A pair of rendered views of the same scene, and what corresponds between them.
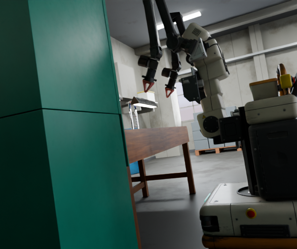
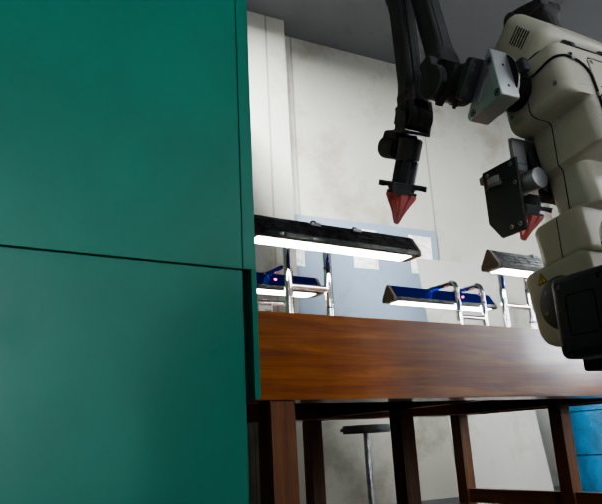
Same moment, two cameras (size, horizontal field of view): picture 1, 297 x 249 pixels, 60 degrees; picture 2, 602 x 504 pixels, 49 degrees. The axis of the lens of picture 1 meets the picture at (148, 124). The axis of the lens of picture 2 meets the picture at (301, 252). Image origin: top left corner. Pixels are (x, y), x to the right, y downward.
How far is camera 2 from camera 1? 85 cm
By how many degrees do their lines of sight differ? 40
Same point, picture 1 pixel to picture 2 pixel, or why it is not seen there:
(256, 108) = not seen: outside the picture
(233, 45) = not seen: outside the picture
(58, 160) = not seen: outside the picture
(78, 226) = (3, 484)
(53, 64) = (15, 164)
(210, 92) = (567, 204)
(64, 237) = not seen: outside the picture
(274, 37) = not seen: outside the picture
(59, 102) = (16, 233)
